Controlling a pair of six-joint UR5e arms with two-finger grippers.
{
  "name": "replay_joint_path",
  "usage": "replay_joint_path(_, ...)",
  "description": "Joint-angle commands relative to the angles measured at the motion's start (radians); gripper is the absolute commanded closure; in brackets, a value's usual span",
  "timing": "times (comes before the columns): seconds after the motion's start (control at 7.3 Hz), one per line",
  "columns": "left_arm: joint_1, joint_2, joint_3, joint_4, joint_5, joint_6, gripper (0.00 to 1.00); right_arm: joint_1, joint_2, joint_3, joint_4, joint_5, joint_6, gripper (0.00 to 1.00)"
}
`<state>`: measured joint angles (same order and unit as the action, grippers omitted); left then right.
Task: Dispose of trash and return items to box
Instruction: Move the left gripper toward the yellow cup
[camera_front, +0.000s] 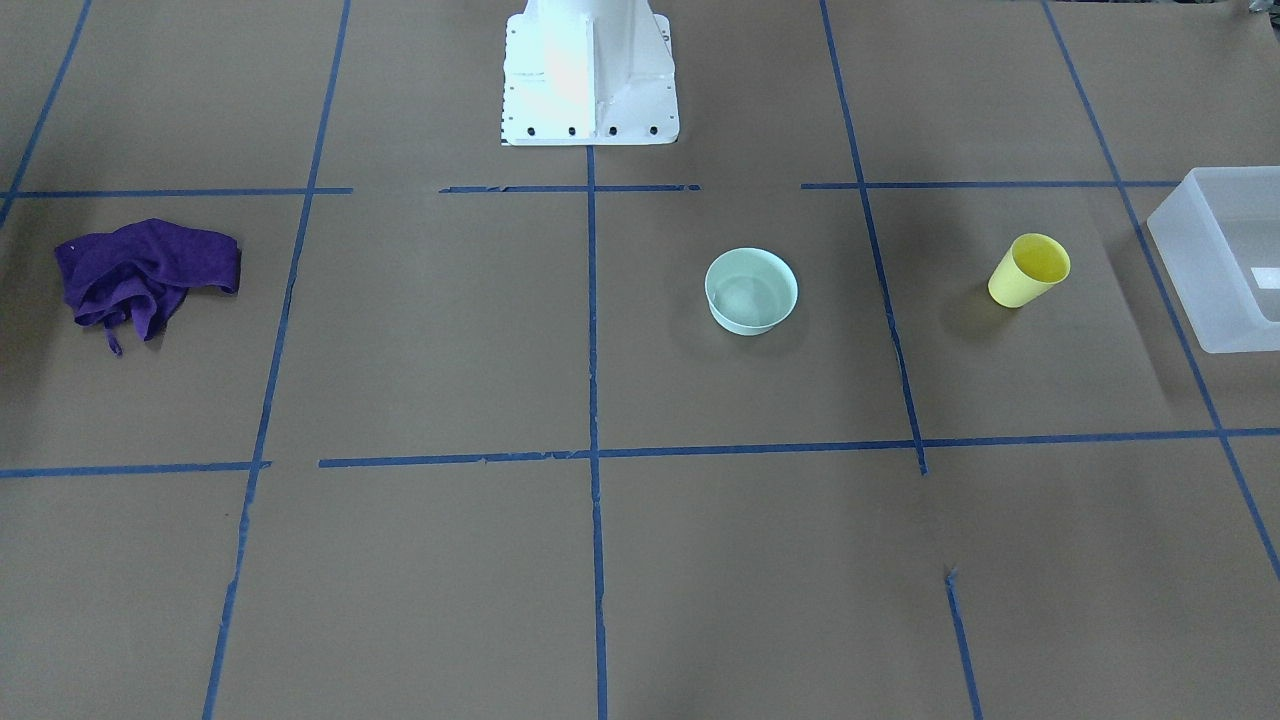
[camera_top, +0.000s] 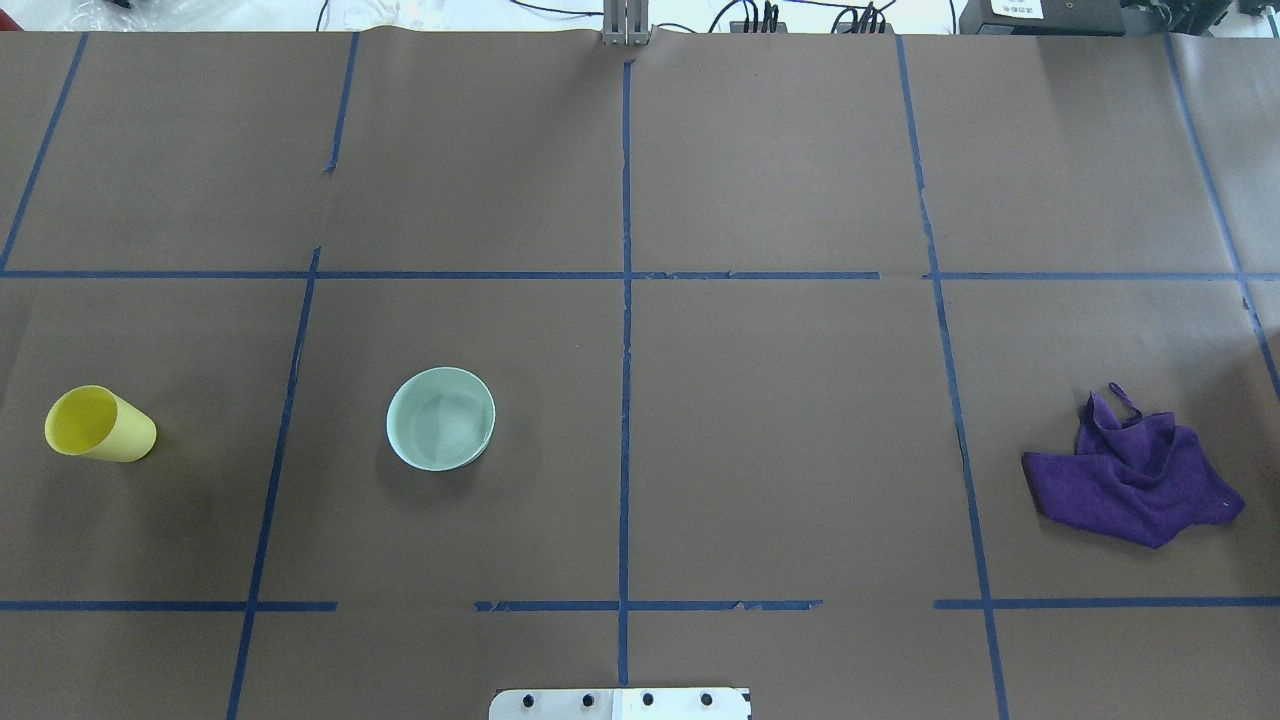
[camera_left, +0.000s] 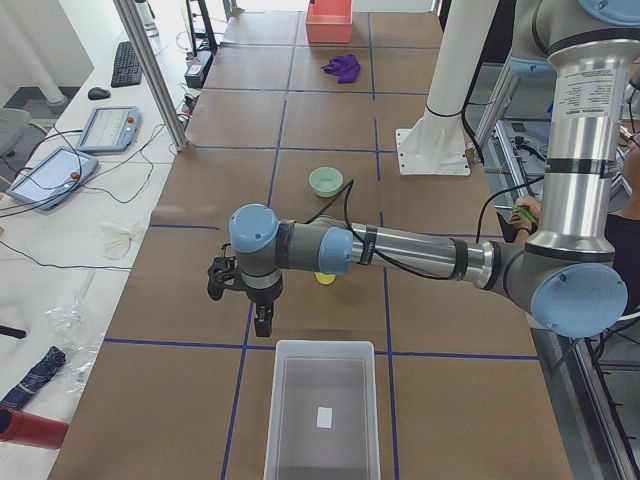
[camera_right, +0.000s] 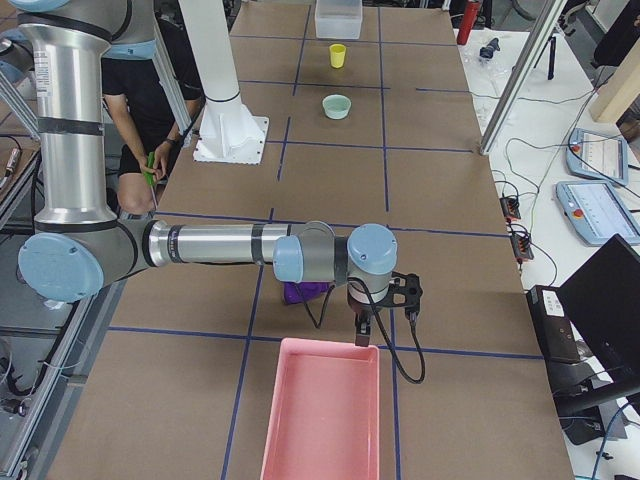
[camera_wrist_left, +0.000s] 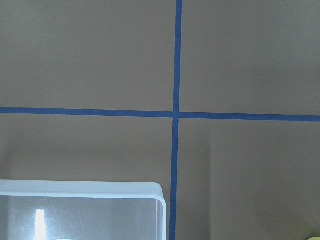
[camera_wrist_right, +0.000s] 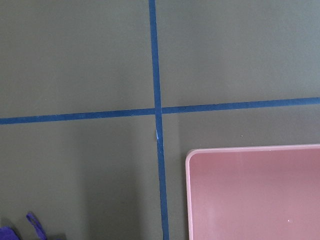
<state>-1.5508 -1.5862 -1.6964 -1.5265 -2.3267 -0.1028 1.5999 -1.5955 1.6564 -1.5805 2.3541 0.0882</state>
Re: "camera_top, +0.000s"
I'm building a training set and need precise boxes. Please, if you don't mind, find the purple cloth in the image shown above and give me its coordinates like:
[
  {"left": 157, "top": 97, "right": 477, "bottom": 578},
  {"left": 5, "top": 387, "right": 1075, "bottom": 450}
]
[{"left": 1021, "top": 382, "right": 1245, "bottom": 550}]

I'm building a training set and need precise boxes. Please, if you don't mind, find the black power strip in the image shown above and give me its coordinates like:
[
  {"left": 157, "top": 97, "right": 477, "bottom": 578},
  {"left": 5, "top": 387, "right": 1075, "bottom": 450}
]
[{"left": 756, "top": 12, "right": 895, "bottom": 35}]

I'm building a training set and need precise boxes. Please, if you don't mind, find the yellow plastic cup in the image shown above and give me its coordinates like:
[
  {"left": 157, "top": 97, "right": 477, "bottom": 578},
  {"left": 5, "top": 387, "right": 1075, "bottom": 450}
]
[{"left": 44, "top": 386, "right": 157, "bottom": 462}]

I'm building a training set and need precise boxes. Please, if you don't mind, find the mint green bowl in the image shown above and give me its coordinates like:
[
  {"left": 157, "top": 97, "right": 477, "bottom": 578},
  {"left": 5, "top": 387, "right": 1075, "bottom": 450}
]
[{"left": 385, "top": 366, "right": 497, "bottom": 471}]

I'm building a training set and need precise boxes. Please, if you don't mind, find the black device box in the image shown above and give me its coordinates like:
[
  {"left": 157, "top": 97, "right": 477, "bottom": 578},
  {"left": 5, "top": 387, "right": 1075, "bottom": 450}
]
[{"left": 957, "top": 1, "right": 1125, "bottom": 37}]

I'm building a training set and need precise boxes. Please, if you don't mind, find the white pedestal base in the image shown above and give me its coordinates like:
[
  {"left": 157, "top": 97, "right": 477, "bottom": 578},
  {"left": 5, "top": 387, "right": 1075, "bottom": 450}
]
[{"left": 488, "top": 687, "right": 753, "bottom": 719}]

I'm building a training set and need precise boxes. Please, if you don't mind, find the grey aluminium frame post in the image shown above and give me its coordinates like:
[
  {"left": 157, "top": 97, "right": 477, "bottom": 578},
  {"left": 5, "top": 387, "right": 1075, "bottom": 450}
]
[{"left": 602, "top": 0, "right": 652, "bottom": 47}]

